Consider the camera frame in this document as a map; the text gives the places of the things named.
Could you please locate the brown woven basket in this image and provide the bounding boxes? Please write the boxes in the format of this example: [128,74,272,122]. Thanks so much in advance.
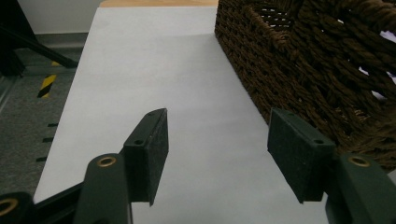
[214,0,396,173]

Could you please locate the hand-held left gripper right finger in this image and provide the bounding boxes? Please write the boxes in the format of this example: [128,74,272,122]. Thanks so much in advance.
[266,107,396,224]

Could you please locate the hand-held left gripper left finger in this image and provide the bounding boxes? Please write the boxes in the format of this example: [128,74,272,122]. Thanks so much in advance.
[73,107,170,224]

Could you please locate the black metal stand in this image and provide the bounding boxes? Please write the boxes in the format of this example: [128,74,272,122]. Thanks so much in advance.
[0,0,79,77]

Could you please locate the yellow black striped tape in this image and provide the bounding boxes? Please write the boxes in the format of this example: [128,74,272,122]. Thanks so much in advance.
[36,74,58,99]

